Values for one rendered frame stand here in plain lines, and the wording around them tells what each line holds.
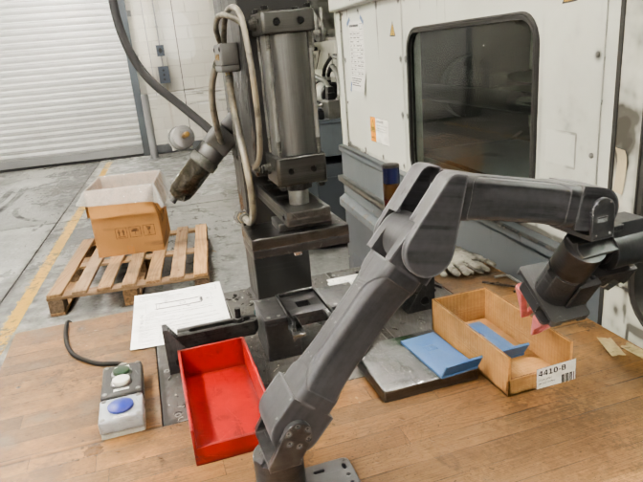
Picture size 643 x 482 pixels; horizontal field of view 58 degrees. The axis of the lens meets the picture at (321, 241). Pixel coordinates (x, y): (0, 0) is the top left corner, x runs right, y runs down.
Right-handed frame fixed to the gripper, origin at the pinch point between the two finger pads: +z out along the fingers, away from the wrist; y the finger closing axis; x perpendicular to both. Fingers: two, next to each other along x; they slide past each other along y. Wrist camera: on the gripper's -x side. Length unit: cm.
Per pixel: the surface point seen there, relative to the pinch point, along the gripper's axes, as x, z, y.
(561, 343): -5.0, 3.1, -3.4
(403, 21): -37, 27, 134
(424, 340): 11.9, 14.6, 7.9
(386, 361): 20.9, 13.1, 4.9
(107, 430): 67, 14, 5
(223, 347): 47, 18, 17
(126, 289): 85, 235, 192
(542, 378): 0.2, 5.1, -7.5
